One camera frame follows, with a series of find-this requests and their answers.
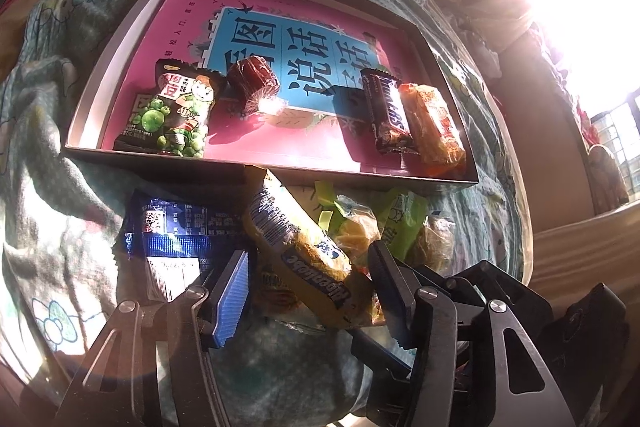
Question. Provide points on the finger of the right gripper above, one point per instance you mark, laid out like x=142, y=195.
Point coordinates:
x=483, y=282

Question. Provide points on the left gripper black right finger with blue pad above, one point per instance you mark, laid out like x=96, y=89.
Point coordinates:
x=474, y=366

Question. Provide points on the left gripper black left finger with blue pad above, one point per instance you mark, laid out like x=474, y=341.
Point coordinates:
x=117, y=382

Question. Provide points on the blue cookie packet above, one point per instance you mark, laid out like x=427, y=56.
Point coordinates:
x=178, y=242

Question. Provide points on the green yellow snack packet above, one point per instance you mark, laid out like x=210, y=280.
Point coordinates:
x=400, y=219

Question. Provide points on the orange cracker packet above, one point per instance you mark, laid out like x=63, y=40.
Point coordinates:
x=434, y=133

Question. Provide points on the yellow wafer bar wrapper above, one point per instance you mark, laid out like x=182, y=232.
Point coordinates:
x=318, y=272

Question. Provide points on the brown Snickers bar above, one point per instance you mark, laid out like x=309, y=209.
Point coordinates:
x=389, y=120

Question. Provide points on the green peas snack packet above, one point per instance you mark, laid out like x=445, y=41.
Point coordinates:
x=175, y=119

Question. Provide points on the round brown cake packet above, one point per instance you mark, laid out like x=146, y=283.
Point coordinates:
x=254, y=80

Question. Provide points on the teal cartoon print blanket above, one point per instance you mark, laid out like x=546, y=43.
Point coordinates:
x=60, y=217

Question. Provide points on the pink cardboard box tray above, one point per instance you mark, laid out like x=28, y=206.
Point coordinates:
x=316, y=48

